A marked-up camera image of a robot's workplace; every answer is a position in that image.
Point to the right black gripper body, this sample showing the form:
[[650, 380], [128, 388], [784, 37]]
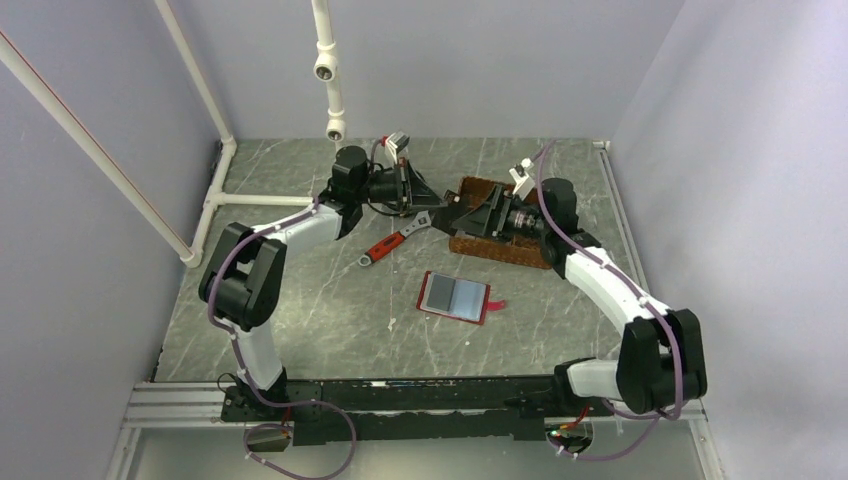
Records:
[[522, 221]]

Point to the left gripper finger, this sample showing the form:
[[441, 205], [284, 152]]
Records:
[[412, 206], [418, 193]]

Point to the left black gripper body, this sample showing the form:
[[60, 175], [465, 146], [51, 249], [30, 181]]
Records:
[[388, 188]]

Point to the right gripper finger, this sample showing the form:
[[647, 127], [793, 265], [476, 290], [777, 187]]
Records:
[[460, 216], [498, 197]]

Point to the brown woven basket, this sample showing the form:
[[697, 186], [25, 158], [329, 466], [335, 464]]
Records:
[[520, 250]]

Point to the red leather card holder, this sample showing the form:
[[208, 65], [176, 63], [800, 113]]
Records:
[[458, 299]]

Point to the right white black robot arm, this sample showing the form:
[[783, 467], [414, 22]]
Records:
[[660, 366]]

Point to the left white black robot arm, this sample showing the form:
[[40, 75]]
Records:
[[242, 281]]

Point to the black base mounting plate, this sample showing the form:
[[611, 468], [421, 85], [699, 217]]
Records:
[[523, 408]]

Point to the red handled adjustable wrench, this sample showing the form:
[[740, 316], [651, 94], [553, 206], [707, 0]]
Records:
[[378, 251]]

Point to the white pvc pipe frame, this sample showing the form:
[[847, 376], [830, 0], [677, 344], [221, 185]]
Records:
[[325, 70]]

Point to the aluminium extrusion rail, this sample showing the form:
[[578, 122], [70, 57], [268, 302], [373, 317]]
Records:
[[195, 405]]

